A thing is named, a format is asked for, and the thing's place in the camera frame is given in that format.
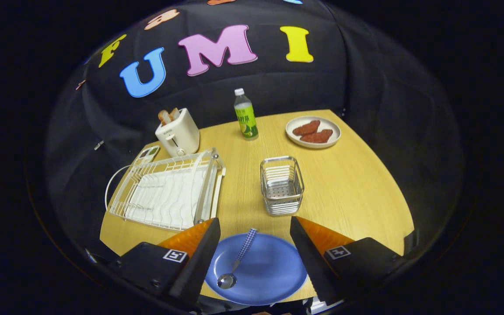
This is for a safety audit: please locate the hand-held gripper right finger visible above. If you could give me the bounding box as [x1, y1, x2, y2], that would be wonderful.
[289, 216, 410, 306]

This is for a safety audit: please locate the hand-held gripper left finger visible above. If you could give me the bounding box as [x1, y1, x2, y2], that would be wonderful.
[112, 217, 221, 307]

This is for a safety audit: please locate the blue plate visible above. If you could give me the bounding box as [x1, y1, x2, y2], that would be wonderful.
[199, 233, 308, 306]

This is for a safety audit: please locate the checkered handle metal spoon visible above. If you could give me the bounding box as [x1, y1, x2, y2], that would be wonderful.
[217, 228, 258, 290]

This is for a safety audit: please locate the white wire dish rack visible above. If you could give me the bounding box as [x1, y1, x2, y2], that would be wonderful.
[105, 147, 226, 231]

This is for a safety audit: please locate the metal wire basket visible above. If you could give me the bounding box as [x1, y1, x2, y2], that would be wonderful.
[260, 156, 305, 217]

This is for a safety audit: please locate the white plate with meat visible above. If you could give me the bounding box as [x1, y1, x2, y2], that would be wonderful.
[285, 116, 342, 149]

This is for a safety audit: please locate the small divided condiment tray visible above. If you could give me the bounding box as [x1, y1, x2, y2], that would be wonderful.
[135, 145, 161, 165]

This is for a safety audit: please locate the red meat slice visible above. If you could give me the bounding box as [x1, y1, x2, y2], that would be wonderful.
[292, 120, 321, 136]
[300, 129, 334, 144]

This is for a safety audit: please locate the white toaster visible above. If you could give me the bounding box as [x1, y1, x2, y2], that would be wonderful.
[155, 108, 200, 158]

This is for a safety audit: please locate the green label drink bottle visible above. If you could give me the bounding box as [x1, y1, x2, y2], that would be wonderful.
[234, 88, 259, 140]

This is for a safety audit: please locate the black backdrop cloth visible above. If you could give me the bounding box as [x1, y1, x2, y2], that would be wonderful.
[44, 0, 465, 263]

